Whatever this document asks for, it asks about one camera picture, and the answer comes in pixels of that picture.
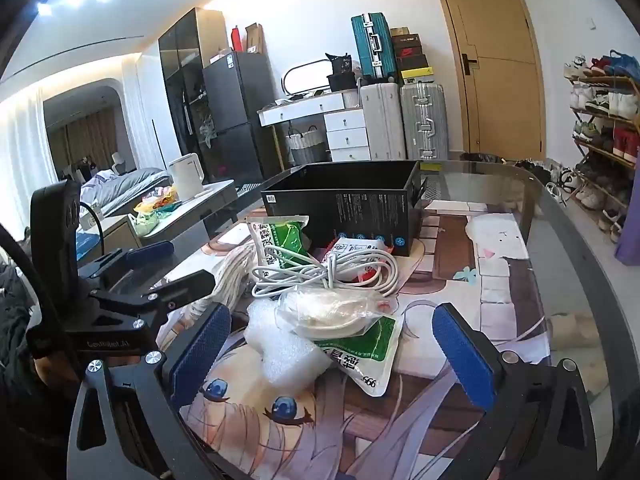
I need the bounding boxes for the clear zip bag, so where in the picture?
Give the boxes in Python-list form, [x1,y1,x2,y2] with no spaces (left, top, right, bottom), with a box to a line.
[186,242,257,321]

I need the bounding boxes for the white foam block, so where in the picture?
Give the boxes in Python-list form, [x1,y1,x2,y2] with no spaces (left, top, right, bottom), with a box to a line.
[244,299,332,396]

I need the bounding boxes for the green medicine packet small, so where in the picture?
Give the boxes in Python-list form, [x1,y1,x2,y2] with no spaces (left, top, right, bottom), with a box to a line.
[316,315,404,398]

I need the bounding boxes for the white cable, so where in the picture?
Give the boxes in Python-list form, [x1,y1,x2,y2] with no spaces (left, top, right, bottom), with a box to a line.
[247,244,402,304]

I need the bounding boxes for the green medicine packet large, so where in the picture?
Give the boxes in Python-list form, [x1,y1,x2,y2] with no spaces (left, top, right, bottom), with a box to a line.
[246,214,311,281]

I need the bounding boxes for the bagged white rope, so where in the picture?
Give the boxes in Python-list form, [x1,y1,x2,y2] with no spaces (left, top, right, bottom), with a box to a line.
[274,286,396,342]

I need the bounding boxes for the red white warmer packet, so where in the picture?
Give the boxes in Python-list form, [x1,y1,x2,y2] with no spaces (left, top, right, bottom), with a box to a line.
[321,237,398,287]

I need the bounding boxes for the person left hand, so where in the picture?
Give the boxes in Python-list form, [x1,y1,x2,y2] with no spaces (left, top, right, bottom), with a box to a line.
[34,352,78,386]

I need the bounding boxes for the grey side table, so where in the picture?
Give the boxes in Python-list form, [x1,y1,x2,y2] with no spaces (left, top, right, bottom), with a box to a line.
[77,180,238,263]

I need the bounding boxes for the anime printed desk mat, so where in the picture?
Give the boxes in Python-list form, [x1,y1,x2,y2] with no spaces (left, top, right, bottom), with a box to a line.
[179,200,550,479]

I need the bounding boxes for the white electric kettle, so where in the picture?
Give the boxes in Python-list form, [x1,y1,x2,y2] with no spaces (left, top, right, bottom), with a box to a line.
[168,153,205,202]

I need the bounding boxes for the black refrigerator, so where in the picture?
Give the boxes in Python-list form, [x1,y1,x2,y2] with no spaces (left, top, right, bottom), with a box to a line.
[203,52,281,186]

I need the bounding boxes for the purple bag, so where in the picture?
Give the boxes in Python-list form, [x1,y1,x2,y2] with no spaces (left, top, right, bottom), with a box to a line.
[615,170,640,266]

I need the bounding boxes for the woven laundry basket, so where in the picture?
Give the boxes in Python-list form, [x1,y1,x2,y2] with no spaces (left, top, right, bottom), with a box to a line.
[285,126,330,166]

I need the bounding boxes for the black cardboard box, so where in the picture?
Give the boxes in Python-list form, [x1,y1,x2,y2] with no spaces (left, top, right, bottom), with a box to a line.
[262,160,421,257]

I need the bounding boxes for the dark glass cabinet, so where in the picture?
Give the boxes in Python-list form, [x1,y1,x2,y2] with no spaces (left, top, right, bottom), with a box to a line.
[158,8,228,182]

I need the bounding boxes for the white drawer desk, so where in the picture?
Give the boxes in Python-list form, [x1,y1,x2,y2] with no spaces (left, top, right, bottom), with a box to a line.
[258,89,371,162]

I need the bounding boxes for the oval desk mirror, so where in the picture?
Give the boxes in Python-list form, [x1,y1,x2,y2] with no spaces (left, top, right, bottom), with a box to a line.
[281,58,333,96]

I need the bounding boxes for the wooden door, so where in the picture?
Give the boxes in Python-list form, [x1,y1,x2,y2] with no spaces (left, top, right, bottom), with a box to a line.
[440,0,546,160]

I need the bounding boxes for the black handbag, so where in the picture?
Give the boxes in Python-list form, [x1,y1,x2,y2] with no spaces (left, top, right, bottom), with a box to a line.
[326,53,357,92]

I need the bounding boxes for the silver suitcase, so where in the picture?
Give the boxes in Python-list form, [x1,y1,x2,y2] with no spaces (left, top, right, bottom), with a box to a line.
[400,82,449,160]

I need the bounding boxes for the white suitcase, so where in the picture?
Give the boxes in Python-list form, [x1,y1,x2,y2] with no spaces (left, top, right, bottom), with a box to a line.
[360,82,407,160]

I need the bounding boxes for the wooden shoe rack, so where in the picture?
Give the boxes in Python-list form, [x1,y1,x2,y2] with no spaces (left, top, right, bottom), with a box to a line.
[559,50,639,243]

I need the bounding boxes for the teal suitcase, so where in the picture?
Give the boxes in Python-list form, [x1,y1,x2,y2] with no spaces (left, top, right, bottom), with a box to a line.
[350,13,398,84]

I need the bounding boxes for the stacked shoe boxes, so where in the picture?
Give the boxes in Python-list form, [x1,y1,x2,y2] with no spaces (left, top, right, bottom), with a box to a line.
[390,27,435,84]

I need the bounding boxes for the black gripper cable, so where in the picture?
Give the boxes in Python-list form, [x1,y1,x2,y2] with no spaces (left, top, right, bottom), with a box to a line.
[0,199,106,361]

